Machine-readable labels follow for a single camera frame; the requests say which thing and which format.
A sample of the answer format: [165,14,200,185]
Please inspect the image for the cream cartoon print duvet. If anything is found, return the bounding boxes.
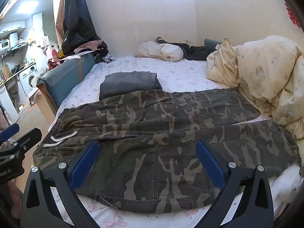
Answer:
[206,35,304,154]

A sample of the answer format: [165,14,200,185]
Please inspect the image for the dark clothing heap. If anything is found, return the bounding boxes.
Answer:
[156,37,217,61]

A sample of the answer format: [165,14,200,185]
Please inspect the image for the black and white patterned cloth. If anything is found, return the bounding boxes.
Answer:
[94,48,117,64]

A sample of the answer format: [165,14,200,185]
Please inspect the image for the camouflage pants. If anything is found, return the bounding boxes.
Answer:
[33,87,302,214]

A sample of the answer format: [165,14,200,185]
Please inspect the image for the white fluffy blanket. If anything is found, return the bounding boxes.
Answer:
[271,163,304,209]

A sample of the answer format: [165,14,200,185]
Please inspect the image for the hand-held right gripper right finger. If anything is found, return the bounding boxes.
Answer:
[195,140,275,228]

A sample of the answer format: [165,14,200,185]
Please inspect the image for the white patterned pillow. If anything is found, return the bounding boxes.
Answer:
[135,40,184,62]

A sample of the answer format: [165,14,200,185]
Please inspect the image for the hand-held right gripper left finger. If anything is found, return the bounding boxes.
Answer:
[21,141,105,228]

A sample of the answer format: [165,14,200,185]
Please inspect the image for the black hanging garment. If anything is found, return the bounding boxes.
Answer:
[62,0,109,56]

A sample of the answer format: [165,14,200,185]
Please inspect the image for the white wall cabinets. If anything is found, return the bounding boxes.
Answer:
[0,13,45,36]

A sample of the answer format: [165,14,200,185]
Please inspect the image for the white hanging plastic bag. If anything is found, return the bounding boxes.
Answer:
[27,28,36,44]

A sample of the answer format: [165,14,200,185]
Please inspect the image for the white washing machine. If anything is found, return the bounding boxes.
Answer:
[19,65,39,98]

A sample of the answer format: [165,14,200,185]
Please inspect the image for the pink cloth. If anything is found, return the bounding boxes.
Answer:
[74,40,101,54]

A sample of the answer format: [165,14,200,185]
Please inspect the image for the teal cushion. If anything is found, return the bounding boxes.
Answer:
[204,38,223,51]

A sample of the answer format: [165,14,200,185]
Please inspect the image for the red wall decoration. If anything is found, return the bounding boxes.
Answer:
[284,3,302,27]

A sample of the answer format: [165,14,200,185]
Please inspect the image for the folded grey pants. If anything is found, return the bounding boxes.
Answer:
[99,71,163,100]

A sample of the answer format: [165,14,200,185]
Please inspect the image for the white paper sheets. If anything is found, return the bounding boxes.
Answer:
[59,51,95,61]

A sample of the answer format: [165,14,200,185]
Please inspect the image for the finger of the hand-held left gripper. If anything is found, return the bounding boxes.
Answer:
[0,123,20,142]
[0,128,43,165]

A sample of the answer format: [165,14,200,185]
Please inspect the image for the kitchen counter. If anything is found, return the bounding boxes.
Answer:
[0,62,37,86]

